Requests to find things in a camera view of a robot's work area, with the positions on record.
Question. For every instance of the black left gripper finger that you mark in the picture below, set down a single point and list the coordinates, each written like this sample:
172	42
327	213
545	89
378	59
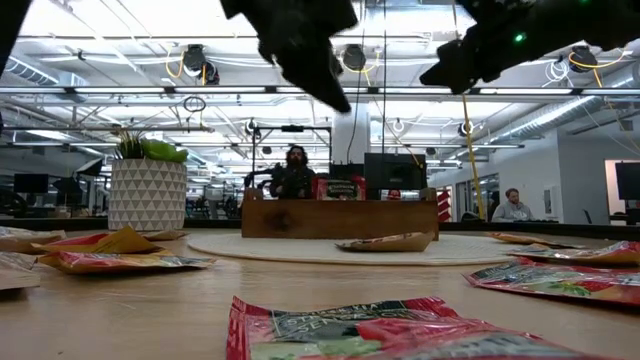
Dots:
320	80
336	62

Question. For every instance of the person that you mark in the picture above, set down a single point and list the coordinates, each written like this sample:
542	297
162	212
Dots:
295	180
510	210

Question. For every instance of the white round plate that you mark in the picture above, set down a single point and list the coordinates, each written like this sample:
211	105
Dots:
280	252

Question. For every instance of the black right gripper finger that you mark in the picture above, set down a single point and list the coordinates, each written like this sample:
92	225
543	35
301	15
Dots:
445	65
465	80

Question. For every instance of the wooden three-compartment tray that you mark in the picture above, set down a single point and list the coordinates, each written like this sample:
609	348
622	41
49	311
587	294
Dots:
340	220

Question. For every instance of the black computer case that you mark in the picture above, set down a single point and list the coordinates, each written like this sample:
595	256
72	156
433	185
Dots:
395	172

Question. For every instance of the succulent in white patterned pot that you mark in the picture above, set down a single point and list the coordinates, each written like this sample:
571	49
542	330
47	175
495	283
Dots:
147	200

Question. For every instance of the black background rig frame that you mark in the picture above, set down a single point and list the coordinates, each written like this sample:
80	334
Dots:
292	128

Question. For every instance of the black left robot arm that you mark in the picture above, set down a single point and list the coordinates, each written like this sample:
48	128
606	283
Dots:
10	25

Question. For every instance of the orange mango tea packet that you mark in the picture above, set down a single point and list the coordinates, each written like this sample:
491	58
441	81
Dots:
590	254
115	242
115	261
525	240

